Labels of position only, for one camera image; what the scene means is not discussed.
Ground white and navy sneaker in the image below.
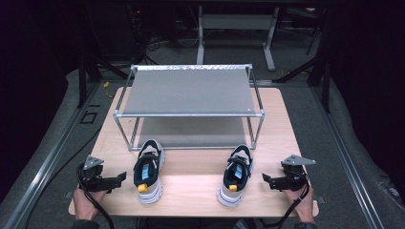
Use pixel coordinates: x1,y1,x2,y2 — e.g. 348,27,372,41
133,138,166,205
216,144,255,209

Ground yellow cable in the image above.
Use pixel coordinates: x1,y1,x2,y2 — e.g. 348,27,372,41
102,81,115,99

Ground grey metal shoe rack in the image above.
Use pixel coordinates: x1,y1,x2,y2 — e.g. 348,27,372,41
113,63,266,153

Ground thin black floor cable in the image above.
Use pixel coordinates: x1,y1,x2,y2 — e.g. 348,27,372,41
24,126,103,229

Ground bundle of black floor cables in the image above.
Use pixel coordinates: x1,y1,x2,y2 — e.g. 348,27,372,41
128,6,180,66

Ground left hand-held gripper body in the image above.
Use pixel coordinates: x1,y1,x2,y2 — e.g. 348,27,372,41
77,155,113,194

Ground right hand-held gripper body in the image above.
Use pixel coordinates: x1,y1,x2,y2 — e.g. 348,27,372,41
278,154,317,191

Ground black metal stand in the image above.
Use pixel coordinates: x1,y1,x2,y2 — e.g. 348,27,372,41
272,8,332,114

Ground person's left hand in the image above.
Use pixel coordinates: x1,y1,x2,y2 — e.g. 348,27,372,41
73,187,108,221

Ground person's right hand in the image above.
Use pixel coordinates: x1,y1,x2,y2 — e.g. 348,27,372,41
284,187,316,223

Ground grey metal table frame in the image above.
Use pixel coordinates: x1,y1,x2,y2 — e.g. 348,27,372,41
196,5,281,73

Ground black tripod stand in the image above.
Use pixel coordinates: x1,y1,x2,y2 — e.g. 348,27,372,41
76,52,130,109

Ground metal floor rail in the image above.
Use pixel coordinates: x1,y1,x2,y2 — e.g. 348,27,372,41
2,81,101,229
310,85,385,229

